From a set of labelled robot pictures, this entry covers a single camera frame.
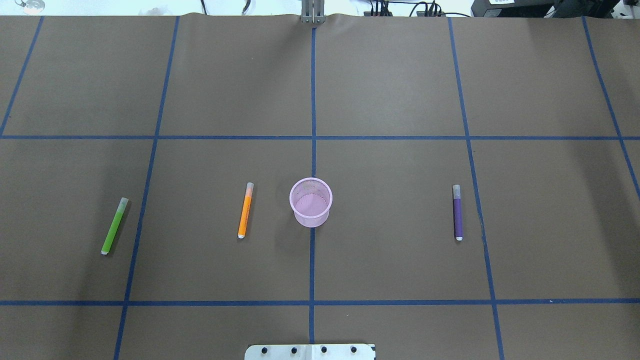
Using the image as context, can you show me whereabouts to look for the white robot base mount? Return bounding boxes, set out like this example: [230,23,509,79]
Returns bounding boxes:
[244,343,377,360]

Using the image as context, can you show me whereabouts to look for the black power cables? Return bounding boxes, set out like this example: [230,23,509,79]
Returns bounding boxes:
[363,0,472,18]

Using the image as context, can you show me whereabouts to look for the green highlighter pen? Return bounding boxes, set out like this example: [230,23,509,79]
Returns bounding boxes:
[100,197,130,256]

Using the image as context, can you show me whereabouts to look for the pink mesh pen holder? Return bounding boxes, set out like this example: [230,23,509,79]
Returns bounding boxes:
[288,177,334,228]

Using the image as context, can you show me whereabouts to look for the aluminium frame post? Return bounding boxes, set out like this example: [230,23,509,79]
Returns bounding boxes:
[300,0,326,25]

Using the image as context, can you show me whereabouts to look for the purple highlighter pen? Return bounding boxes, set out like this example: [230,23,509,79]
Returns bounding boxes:
[452,184,464,242]

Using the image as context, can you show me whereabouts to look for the orange highlighter pen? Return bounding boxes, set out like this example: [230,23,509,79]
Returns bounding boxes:
[237,182,255,240]

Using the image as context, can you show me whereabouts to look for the black equipment box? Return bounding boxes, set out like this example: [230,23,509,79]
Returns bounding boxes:
[471,0,620,19]

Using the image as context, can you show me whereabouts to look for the brown paper table cover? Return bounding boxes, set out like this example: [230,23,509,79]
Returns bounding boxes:
[0,13,639,360]

